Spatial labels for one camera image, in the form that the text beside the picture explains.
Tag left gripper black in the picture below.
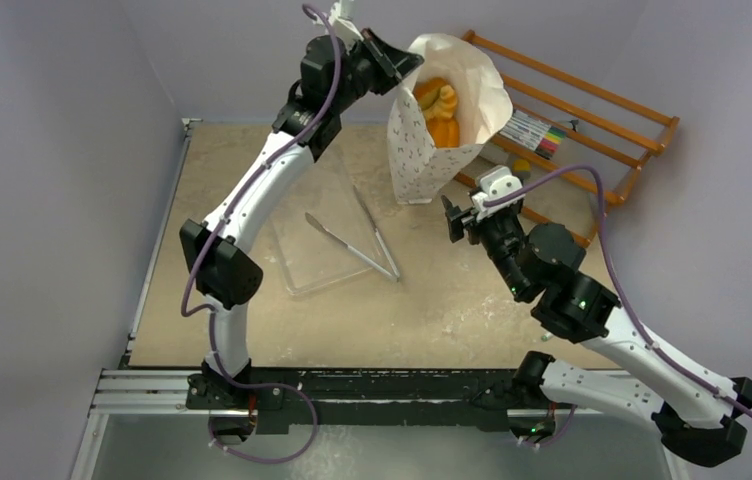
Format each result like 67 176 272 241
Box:
330 29 422 115

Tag white patterned paper bag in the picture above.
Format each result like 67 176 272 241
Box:
387 34 513 204

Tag metal tongs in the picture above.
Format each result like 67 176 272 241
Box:
302 186 400 283

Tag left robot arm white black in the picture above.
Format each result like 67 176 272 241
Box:
179 29 424 409

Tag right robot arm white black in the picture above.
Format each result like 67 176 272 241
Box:
442 198 747 467

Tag fake orange bread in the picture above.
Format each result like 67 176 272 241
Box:
413 77 461 148

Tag yellow grey sponge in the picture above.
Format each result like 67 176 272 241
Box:
511 157 532 182

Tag pack of coloured markers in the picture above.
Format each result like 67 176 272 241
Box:
500 110 567 160

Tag clear plastic tray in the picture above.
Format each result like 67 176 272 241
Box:
270 144 399 297

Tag orange wooden shelf rack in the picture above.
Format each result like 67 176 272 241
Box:
452 29 681 250

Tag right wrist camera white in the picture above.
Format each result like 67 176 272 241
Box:
469 166 525 222

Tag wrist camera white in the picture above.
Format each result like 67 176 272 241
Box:
469 166 525 222
328 0 363 48

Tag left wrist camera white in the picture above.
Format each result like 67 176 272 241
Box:
328 0 363 48

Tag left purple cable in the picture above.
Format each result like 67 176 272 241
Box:
180 3 344 389

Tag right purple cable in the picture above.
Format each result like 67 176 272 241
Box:
481 165 752 441

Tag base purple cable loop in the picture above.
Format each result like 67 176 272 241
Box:
206 382 320 466

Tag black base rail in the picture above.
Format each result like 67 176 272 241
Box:
185 366 573 435

